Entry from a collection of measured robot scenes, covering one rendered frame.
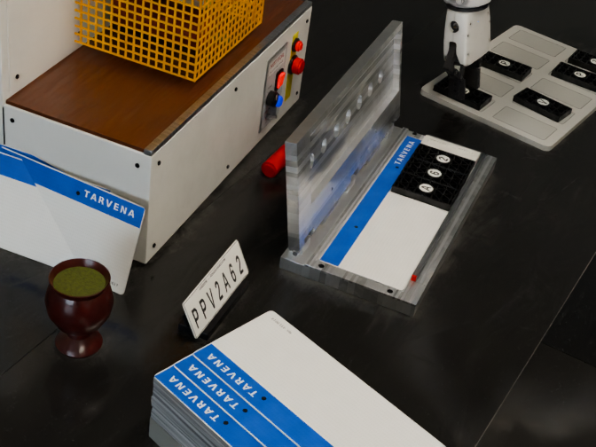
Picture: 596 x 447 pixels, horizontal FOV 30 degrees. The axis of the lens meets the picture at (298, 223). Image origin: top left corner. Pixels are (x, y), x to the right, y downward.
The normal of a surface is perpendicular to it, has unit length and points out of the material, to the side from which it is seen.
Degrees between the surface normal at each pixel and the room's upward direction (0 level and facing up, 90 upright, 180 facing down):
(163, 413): 90
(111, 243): 69
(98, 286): 0
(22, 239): 63
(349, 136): 81
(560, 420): 0
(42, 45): 90
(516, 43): 0
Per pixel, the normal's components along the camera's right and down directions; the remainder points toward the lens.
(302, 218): 0.92, 0.20
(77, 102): 0.12, -0.80
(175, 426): -0.71, 0.35
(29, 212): -0.26, 0.11
